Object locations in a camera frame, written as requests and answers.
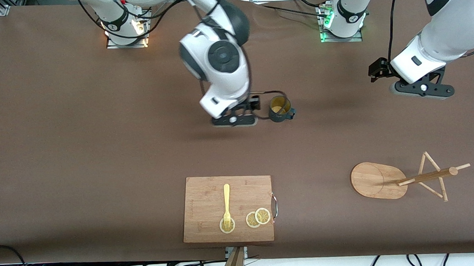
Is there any teal cup with yellow inside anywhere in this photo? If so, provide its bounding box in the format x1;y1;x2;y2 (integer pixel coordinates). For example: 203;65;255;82
268;95;298;123

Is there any wooden cup rack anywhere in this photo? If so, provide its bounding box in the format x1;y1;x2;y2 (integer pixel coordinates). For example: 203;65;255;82
349;149;473;207

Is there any yellow plastic fork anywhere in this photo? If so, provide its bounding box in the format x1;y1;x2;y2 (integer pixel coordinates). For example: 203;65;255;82
222;184;233;230

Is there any dried lemon slice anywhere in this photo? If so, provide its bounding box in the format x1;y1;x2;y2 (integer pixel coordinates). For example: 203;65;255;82
254;207;271;225
245;211;262;229
219;217;236;234

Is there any black cable on table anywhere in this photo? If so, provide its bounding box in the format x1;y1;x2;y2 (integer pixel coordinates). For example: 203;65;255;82
254;0;331;22

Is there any bamboo cutting board with handle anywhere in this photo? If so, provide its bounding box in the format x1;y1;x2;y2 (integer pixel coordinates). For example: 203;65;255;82
180;172;280;247

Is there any small metal bracket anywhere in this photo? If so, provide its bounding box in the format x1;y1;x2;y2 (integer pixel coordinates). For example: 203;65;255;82
225;246;248;260

